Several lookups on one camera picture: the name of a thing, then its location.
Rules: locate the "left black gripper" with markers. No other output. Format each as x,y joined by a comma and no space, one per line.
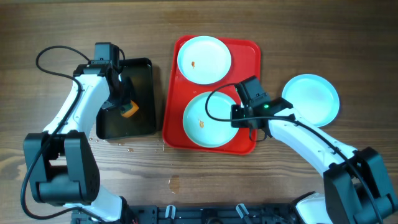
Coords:
129,94

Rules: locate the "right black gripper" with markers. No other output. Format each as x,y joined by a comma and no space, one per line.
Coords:
236,110

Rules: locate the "orange green sponge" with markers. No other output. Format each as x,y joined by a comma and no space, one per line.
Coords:
129,109

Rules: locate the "teal plate with stain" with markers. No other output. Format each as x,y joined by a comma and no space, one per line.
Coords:
205,120

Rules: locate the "white plate with stain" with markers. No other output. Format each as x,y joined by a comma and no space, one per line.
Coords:
204,60

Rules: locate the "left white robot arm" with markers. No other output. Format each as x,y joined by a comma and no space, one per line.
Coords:
62,174

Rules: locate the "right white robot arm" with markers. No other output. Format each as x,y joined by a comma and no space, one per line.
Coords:
357,187

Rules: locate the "black water tray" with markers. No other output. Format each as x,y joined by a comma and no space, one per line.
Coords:
110,124

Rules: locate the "red plastic tray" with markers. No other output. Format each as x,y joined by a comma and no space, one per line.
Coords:
246,62

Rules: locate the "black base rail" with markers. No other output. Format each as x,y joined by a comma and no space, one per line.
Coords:
278,213

